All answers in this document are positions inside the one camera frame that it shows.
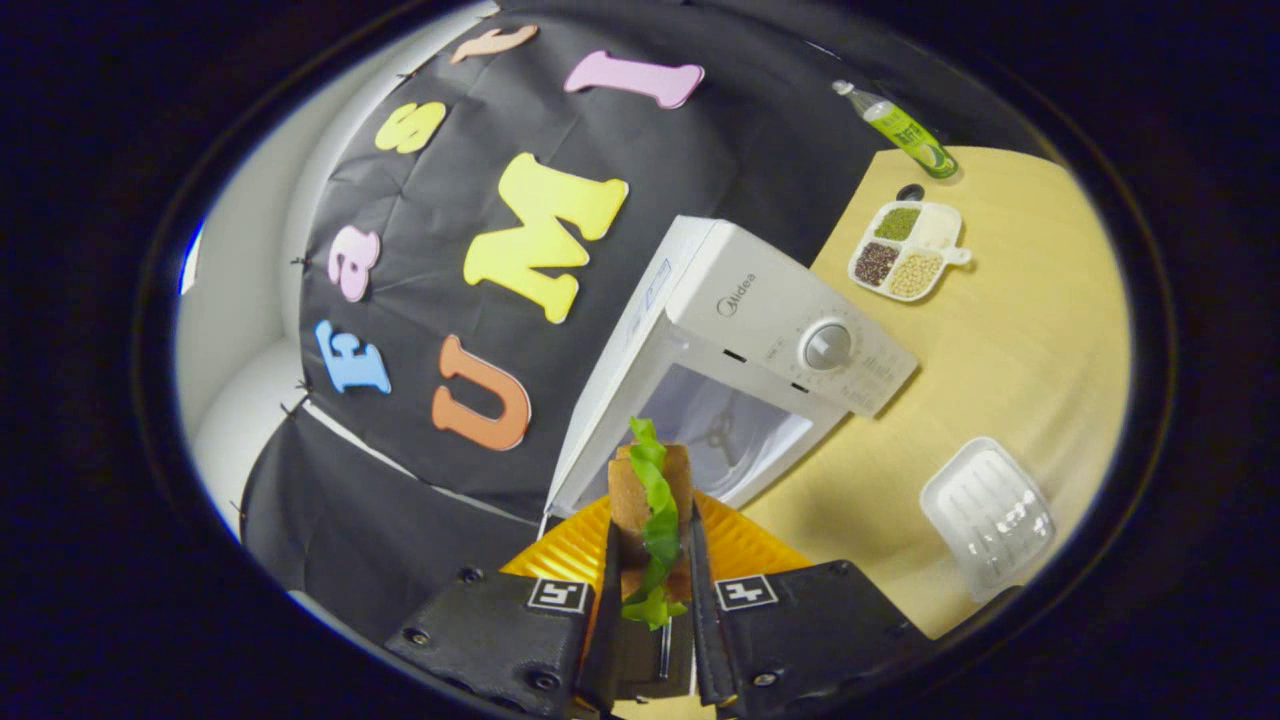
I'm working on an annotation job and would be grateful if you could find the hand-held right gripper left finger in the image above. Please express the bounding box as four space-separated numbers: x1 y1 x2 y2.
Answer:
385 495 626 720

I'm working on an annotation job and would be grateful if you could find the green drink bottle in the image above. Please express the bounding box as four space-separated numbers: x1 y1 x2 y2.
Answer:
832 80 961 181

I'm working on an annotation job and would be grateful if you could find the black backdrop cloth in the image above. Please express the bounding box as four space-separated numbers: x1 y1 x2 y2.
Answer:
240 0 1001 646

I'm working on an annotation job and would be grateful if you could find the lettuce sandwich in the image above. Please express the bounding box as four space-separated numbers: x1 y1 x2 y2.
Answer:
608 417 696 631

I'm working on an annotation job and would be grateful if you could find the white microwave oven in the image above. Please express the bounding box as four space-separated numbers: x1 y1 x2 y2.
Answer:
543 215 919 526

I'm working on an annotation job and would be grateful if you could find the row of black cloth clips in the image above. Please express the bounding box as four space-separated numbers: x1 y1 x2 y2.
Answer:
230 60 421 516

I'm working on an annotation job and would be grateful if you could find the divided dish of beans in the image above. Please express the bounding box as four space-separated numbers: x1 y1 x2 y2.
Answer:
848 200 973 303

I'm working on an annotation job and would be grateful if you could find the white plastic tray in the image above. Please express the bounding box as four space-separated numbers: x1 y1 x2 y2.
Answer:
920 437 1057 604

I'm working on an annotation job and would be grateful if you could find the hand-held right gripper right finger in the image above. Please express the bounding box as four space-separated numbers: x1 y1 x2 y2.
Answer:
685 490 936 720

